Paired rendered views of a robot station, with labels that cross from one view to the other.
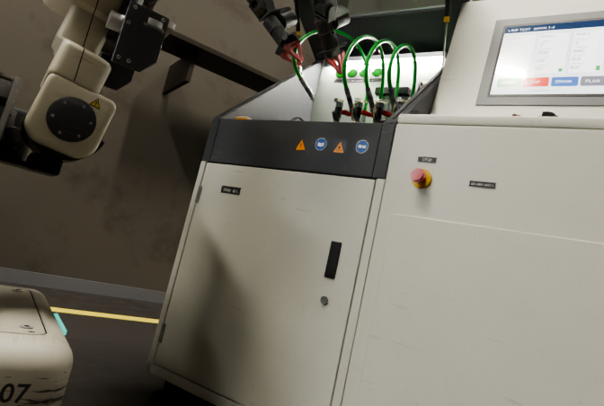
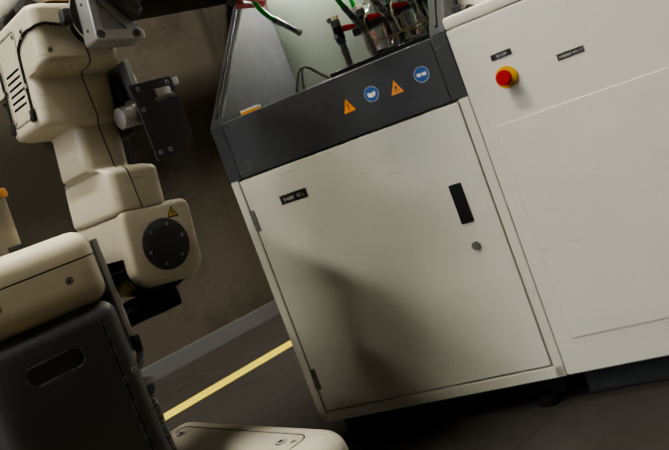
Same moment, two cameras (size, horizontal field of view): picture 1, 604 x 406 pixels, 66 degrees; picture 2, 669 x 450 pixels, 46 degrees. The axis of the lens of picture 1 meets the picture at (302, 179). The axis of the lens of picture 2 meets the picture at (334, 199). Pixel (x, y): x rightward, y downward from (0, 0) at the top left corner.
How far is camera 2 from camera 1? 76 cm
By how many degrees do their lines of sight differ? 16
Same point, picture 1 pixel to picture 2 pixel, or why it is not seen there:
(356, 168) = (429, 100)
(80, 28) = (99, 147)
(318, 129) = (357, 80)
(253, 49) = not seen: outside the picture
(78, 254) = not seen: hidden behind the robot
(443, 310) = (597, 188)
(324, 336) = (496, 277)
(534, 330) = not seen: outside the picture
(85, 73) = (144, 190)
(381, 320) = (544, 230)
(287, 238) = (396, 210)
